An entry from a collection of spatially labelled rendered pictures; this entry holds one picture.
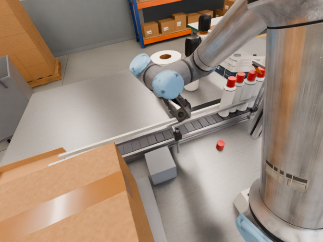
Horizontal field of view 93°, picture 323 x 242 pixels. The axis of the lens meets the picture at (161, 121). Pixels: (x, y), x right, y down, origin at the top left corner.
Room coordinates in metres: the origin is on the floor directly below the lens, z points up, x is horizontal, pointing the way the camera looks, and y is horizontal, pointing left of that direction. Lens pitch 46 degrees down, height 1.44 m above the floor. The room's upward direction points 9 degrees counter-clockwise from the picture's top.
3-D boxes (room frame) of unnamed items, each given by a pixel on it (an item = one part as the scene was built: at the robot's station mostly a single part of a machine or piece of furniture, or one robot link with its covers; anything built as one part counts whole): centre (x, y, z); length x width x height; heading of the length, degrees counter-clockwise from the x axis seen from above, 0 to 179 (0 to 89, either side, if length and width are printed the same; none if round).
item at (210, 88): (1.01, -0.38, 0.86); 0.80 x 0.67 x 0.05; 103
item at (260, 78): (0.57, -0.46, 0.98); 0.05 x 0.05 x 0.20
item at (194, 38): (0.80, -0.22, 1.03); 0.09 x 0.09 x 0.30
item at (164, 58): (0.97, -0.09, 0.95); 0.20 x 0.20 x 0.14
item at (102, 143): (0.52, -0.06, 0.90); 1.07 x 0.01 x 0.02; 103
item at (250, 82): (0.56, -0.41, 0.98); 0.05 x 0.05 x 0.20
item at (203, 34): (1.17, -0.39, 1.04); 0.09 x 0.09 x 0.29
